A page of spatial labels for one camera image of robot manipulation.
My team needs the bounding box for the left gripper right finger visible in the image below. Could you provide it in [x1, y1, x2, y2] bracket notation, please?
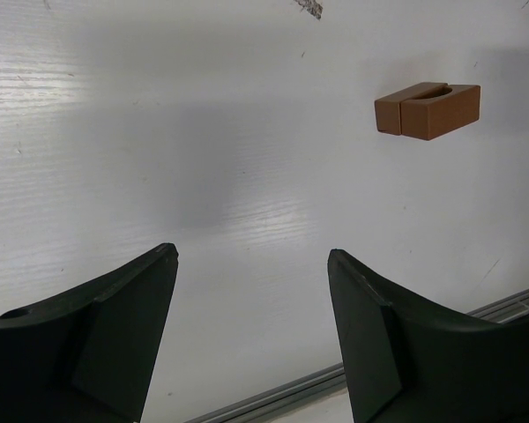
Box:
[328, 249, 529, 422]

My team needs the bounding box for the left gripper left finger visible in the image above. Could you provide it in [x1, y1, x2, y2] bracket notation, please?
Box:
[0, 243, 178, 422]

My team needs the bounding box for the brown wood block long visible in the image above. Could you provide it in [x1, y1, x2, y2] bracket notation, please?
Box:
[400, 85, 481, 141]

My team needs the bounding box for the brown wood block notched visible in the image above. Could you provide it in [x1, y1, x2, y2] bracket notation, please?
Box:
[374, 82, 451, 136]

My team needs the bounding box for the aluminium side rail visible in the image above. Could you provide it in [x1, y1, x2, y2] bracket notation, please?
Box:
[194, 288, 529, 422]

